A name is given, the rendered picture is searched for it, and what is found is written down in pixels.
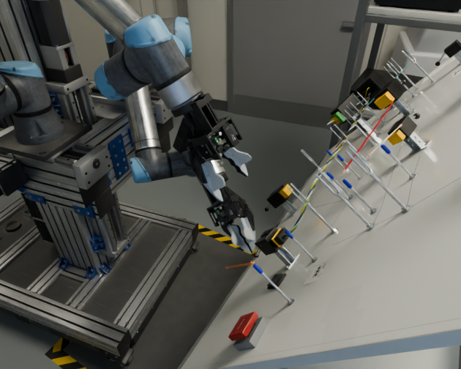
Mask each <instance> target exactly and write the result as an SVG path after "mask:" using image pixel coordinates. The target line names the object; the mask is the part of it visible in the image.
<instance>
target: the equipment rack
mask: <svg viewBox="0 0 461 369"><path fill-rule="evenodd" d="M373 14H377V15H373ZM388 15H392V16H388ZM395 16H399V17H395ZM403 17H406V18H403ZM417 18H421V19H417ZM425 19H429V20H425ZM447 21H451V22H447ZM365 22H368V23H377V27H376V30H375V36H374V40H373V43H372V48H371V51H370V57H369V61H368V64H367V67H368V68H370V69H374V67H375V62H376V59H377V55H378V50H379V47H380V44H381V39H382V36H383V30H384V27H385V24H388V25H395V26H408V27H415V28H422V29H434V30H441V31H455V32H461V10H459V11H454V12H448V10H433V9H424V8H415V7H398V6H389V5H385V6H379V4H375V2H374V0H359V4H358V8H357V11H356V18H355V22H354V26H353V33H352V37H351V43H350V47H349V51H348V58H347V61H346V65H345V72H344V76H343V80H342V87H341V91H340V98H339V102H338V105H339V104H340V103H341V102H342V101H343V100H344V99H345V98H346V97H347V96H349V95H350V91H351V85H352V81H353V75H354V72H355V68H356V62H357V59H358V55H359V49H360V45H361V39H362V35H363V31H364V25H365ZM455 22H459V23H455ZM363 113H365V114H369V115H372V116H374V114H373V113H372V112H371V111H370V109H369V108H365V110H364V112H363ZM365 114H362V115H361V116H362V117H363V119H364V120H365V121H368V120H369V119H371V118H372V116H369V115H365ZM339 141H340V139H339V138H338V137H337V136H336V135H335V134H334V133H333V132H332V134H331V141H330V145H329V150H330V149H331V148H332V147H334V146H335V145H337V144H338V143H339Z"/></svg>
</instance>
